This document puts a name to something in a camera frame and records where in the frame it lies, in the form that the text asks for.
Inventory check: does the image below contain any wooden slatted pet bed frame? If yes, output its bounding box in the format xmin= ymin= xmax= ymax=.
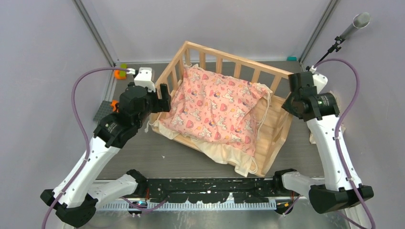
xmin=156 ymin=41 xmax=292 ymax=177

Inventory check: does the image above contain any pink unicorn print cushion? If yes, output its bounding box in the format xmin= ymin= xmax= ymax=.
xmin=145 ymin=63 xmax=274 ymax=177

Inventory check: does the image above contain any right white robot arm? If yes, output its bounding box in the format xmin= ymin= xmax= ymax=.
xmin=272 ymin=72 xmax=374 ymax=214

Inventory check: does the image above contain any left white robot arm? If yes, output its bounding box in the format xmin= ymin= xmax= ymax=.
xmin=40 ymin=83 xmax=171 ymax=228

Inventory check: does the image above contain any orange arch toy block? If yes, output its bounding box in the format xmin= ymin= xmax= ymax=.
xmin=110 ymin=100 xmax=119 ymax=113

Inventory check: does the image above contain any white strawberry print pillow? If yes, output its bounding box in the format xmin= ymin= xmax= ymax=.
xmin=309 ymin=97 xmax=346 ymax=145

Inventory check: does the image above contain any small teal block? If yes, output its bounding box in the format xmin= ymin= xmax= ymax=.
xmin=287 ymin=56 xmax=298 ymax=61

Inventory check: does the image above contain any orange and green toy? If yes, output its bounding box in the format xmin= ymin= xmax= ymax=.
xmin=114 ymin=63 xmax=128 ymax=80

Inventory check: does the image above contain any grey building block plate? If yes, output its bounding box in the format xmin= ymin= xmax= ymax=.
xmin=93 ymin=101 xmax=113 ymax=123

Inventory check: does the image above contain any microphone on black stand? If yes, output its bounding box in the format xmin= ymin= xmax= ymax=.
xmin=317 ymin=12 xmax=371 ymax=64

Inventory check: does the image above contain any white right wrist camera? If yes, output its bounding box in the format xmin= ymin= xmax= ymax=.
xmin=309 ymin=65 xmax=328 ymax=94

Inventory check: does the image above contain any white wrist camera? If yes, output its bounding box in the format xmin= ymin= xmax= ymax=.
xmin=134 ymin=67 xmax=156 ymax=92
xmin=309 ymin=65 xmax=328 ymax=94

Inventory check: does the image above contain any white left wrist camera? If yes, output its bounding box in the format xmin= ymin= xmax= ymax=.
xmin=134 ymin=67 xmax=156 ymax=92

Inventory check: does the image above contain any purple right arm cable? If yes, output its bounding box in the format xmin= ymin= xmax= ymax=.
xmin=283 ymin=58 xmax=376 ymax=229

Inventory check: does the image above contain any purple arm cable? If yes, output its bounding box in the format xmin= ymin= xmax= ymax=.
xmin=41 ymin=66 xmax=168 ymax=229
xmin=283 ymin=58 xmax=376 ymax=229

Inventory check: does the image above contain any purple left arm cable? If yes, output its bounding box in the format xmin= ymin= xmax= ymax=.
xmin=41 ymin=66 xmax=168 ymax=229

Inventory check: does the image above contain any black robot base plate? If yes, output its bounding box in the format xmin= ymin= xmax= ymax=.
xmin=124 ymin=177 xmax=298 ymax=204

